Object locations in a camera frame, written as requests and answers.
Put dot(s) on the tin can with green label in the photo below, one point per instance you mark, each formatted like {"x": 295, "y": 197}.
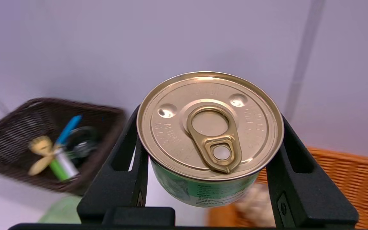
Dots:
{"x": 209, "y": 127}

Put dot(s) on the light green plastic tray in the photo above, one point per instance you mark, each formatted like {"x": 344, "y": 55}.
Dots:
{"x": 64, "y": 210}

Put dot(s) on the dark brown wicker basket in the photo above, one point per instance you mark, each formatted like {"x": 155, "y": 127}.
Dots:
{"x": 14, "y": 124}

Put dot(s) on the orange wicker basket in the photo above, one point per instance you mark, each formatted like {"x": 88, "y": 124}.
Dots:
{"x": 347, "y": 179}

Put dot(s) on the white marker pen black cap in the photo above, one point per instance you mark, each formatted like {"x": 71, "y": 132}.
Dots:
{"x": 67, "y": 164}

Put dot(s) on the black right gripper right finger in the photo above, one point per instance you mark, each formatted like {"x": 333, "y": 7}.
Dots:
{"x": 305, "y": 191}

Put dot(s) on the glass cup with black sleeve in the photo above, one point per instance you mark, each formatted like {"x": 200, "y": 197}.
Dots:
{"x": 83, "y": 142}

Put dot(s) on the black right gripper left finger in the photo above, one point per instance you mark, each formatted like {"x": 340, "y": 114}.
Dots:
{"x": 117, "y": 185}

